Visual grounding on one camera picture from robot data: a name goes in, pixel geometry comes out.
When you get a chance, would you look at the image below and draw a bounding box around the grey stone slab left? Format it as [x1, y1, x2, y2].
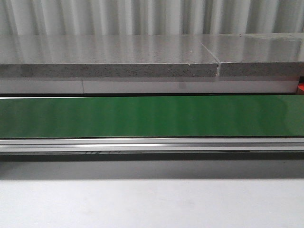
[0, 35, 218, 78]

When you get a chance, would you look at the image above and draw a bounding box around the red object at edge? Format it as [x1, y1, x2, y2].
[296, 83, 304, 95]

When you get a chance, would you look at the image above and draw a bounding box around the grey stone slab right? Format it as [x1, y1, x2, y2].
[201, 33, 304, 77]

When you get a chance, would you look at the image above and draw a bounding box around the grey stone slab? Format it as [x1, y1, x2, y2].
[201, 33, 304, 77]
[0, 35, 218, 78]

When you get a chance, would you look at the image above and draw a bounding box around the green conveyor belt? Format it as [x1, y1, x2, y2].
[0, 95, 304, 139]

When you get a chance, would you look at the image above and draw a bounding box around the grey pleated curtain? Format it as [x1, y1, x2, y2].
[0, 0, 304, 35]

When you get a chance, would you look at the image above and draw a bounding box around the white panel under slab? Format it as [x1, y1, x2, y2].
[0, 77, 299, 95]

